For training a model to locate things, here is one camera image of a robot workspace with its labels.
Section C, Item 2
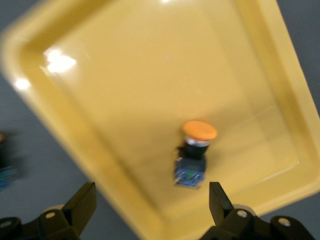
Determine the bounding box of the yellow mushroom push button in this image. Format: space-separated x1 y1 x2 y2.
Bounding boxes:
0 132 20 191
172 120 218 190

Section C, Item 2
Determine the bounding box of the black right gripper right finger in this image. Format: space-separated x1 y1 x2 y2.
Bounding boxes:
202 181 266 240

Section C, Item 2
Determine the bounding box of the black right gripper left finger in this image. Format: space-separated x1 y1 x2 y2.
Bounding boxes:
36 181 98 240

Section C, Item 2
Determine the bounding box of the yellow plastic tray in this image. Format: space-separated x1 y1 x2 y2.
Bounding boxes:
0 0 320 240

